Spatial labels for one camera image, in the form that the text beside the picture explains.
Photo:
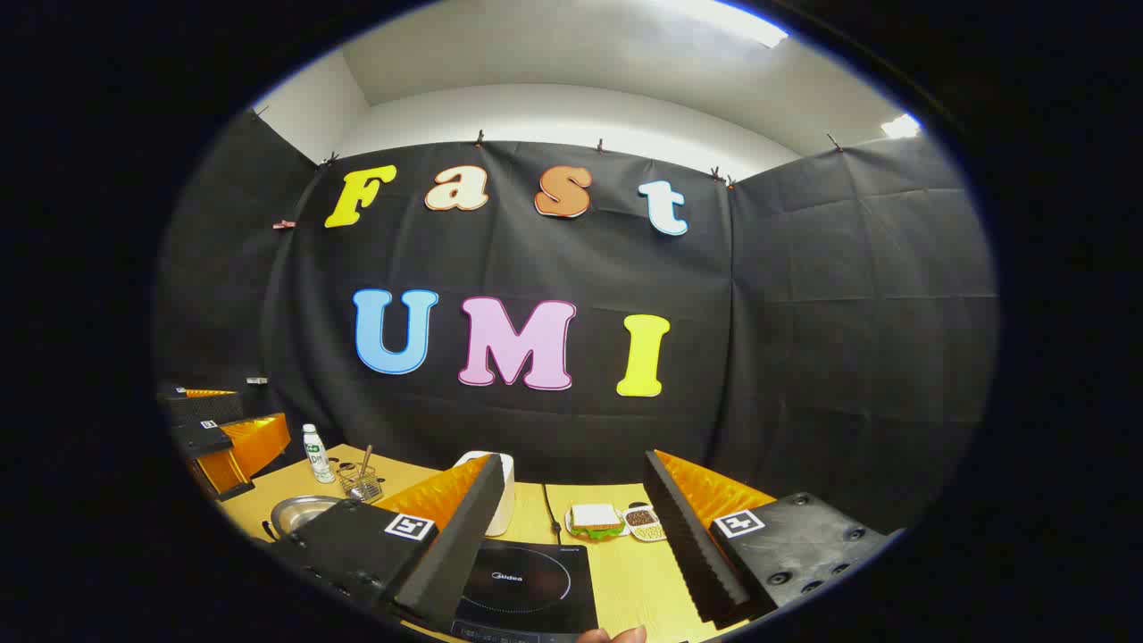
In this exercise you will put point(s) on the white toaster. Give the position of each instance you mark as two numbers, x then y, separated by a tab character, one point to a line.
504	487

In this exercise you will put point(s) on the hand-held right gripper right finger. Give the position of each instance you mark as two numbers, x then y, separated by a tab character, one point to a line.
688	545

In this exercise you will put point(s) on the wooden stick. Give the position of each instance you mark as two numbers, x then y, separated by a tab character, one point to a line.
365	460

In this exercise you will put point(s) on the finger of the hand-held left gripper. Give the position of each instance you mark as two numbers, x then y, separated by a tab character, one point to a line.
204	439
201	409

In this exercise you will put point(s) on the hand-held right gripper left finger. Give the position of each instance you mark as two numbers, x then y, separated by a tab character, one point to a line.
464	536

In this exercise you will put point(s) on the sandwich with lettuce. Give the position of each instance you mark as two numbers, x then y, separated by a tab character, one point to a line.
596	518

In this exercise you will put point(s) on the white divided dish of beans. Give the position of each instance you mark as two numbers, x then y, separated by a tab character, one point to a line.
645	522

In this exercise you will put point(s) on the black induction cooktop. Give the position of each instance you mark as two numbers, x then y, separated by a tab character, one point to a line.
527	580

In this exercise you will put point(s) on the clear plastic bottle green label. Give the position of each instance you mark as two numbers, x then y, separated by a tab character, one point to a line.
317	455

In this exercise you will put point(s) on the small ceiling light panel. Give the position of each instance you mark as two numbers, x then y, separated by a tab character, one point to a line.
900	127

